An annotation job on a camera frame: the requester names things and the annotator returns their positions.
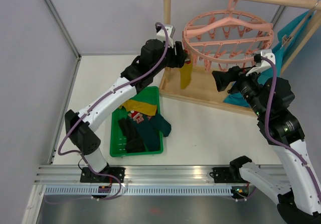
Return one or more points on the christmas pattern sock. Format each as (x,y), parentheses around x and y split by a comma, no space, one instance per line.
(136,116)

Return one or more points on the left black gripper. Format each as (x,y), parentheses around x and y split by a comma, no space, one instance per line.
(177,61)

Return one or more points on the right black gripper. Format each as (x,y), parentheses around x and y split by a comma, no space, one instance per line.
(222,79)

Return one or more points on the metal clip hanger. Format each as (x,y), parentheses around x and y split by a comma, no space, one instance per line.
(287,39)

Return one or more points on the wooden clothes rack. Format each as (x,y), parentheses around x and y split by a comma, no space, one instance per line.
(202,88)

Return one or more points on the aluminium mounting rail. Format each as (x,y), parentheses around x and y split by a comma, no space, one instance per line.
(135,175)

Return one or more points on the dark teal sock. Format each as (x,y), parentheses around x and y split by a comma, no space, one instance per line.
(150,129)

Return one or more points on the yellow sock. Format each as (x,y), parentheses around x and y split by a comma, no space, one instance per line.
(138,106)
(185,74)

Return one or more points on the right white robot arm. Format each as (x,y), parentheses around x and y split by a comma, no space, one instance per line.
(297,202)

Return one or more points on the teal cloth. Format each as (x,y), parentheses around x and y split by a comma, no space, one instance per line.
(279,51)

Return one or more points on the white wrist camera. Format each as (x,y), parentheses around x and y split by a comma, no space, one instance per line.
(264,60)
(161,34)

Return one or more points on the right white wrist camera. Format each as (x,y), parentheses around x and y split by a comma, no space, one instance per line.
(264,60)

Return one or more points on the slotted cable duct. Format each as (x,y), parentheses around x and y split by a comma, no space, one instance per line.
(215,190)

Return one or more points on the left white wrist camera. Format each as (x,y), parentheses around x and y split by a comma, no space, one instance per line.
(161,34)

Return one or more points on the black sock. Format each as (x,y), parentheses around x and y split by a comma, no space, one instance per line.
(134,143)

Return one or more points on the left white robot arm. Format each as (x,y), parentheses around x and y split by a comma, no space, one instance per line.
(80,126)

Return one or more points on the pink round clip hanger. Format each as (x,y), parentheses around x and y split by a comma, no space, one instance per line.
(226,38)

